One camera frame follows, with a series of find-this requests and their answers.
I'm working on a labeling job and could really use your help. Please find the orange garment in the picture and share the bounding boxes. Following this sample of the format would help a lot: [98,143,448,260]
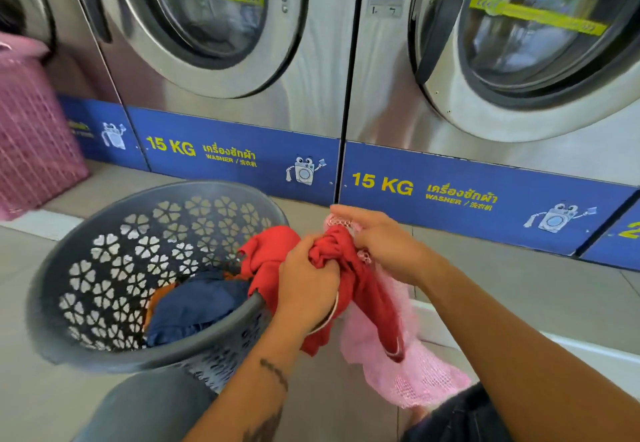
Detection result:
[143,282,178,330]

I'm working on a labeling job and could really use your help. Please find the person's dark shorts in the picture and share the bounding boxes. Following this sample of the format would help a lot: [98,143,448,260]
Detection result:
[400,382,516,442]

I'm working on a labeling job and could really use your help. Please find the person's right hand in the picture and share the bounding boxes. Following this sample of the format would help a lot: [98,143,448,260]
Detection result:
[329,204,441,288]

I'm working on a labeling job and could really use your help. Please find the red garment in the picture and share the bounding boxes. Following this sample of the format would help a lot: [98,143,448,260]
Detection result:
[237,226,406,363]

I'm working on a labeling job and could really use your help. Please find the round washing machine door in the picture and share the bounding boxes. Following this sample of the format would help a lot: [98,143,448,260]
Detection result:
[65,0,310,100]
[408,0,640,144]

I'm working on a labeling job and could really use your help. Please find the grey plastic laundry basket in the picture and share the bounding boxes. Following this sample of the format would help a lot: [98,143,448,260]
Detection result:
[26,180,291,394]

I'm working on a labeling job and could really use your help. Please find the stainless steel washing machine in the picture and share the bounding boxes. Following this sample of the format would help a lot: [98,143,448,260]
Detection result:
[339,0,640,257]
[0,0,150,173]
[62,0,368,207]

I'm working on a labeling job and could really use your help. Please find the person's left hand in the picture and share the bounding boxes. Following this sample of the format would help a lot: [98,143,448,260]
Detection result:
[273,233,342,333]

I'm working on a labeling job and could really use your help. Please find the person's left forearm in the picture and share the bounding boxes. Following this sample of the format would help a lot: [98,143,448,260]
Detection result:
[183,318,321,442]

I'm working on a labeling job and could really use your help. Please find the pink mesh laundry bag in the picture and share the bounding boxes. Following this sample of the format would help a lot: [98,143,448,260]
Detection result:
[322,214,473,410]

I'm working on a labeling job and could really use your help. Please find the person's right forearm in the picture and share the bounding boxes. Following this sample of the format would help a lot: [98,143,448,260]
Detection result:
[413,256,640,442]

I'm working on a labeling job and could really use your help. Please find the navy blue garment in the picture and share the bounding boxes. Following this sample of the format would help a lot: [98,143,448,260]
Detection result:
[145,271,251,348]

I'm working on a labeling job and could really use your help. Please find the pink plastic laundry basket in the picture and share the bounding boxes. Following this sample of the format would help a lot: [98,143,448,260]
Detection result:
[0,32,92,222]

